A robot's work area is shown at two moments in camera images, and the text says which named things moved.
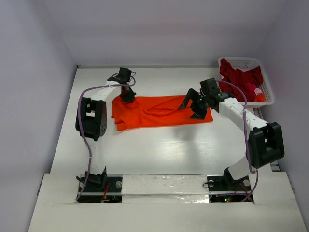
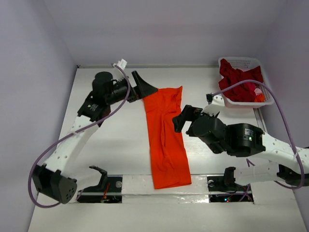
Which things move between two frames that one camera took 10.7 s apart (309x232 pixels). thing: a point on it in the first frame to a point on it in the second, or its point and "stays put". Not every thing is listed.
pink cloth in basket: x=258 y=91 stays put
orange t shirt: x=153 y=111 to x=169 y=160
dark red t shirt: x=248 y=80 stays put
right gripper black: x=196 y=103 to x=191 y=116
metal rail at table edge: x=258 y=112 stays put
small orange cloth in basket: x=259 y=98 stays put
